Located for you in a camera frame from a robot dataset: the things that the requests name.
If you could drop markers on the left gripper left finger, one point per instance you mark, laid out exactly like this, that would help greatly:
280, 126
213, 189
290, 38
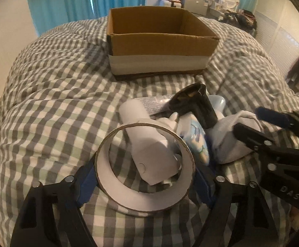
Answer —
35, 224

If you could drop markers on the white printed cream tube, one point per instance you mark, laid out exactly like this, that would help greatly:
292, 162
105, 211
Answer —
156, 105

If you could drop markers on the grey white sock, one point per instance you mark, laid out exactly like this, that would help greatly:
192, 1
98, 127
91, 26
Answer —
225, 148

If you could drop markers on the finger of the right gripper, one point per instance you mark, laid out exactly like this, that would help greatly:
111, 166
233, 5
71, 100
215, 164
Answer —
283, 120
252, 138

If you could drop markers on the light blue earbuds case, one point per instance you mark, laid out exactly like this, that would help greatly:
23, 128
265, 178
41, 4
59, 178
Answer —
218, 103

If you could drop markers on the white louvered wardrobe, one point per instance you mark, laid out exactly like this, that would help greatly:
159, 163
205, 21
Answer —
278, 31

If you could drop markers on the silver mini fridge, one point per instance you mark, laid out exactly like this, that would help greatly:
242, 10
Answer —
198, 7

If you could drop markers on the blue floral tissue pack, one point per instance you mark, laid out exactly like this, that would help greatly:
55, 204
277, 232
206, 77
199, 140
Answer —
191, 131

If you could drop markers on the white hair dryer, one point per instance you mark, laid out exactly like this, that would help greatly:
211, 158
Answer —
150, 149

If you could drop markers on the grey white checkered duvet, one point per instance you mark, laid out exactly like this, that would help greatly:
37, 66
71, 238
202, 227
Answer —
61, 99

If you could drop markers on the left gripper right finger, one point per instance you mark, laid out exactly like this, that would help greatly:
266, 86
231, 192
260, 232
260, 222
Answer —
238, 214

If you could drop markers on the black bags pile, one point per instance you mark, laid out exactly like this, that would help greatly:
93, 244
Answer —
245, 20

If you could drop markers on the white tape roll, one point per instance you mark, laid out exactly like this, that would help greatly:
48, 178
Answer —
140, 201

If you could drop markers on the open cardboard box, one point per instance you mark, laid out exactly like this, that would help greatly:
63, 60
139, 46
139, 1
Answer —
152, 40

